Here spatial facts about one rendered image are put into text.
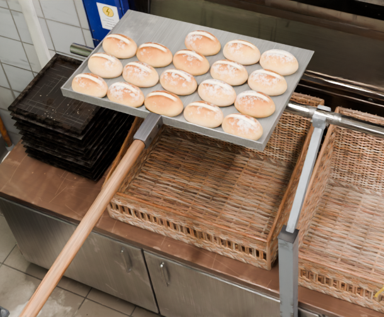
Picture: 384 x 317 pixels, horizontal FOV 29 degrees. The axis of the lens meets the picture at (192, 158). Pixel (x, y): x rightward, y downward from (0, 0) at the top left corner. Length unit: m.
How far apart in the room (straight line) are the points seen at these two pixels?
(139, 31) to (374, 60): 0.66
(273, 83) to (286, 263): 0.46
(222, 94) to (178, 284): 0.86
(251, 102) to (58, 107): 0.84
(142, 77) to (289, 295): 0.71
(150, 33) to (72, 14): 0.60
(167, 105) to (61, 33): 0.99
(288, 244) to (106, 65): 0.64
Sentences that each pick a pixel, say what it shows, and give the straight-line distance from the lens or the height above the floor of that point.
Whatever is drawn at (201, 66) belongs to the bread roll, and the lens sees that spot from 1.91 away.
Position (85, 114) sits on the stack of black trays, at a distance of 2.40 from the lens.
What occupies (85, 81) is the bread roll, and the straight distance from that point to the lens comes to 1.91.
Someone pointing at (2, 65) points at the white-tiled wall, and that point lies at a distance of 3.11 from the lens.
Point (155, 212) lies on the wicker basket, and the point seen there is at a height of 0.69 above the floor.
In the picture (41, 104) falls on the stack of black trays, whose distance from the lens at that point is 2.47.
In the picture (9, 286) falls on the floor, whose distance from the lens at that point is 3.09.
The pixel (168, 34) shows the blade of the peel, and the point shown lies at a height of 1.18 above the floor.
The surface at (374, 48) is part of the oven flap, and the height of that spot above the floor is 1.06.
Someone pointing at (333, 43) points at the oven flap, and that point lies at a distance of 2.20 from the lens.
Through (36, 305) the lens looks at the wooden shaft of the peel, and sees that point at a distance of 1.56.
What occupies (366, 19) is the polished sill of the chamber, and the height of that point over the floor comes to 1.17.
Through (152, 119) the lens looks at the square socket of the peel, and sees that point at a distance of 1.80.
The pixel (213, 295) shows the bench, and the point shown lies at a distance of 2.43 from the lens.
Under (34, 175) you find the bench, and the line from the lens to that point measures 2.61.
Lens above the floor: 2.51
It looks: 50 degrees down
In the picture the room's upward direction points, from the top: 9 degrees counter-clockwise
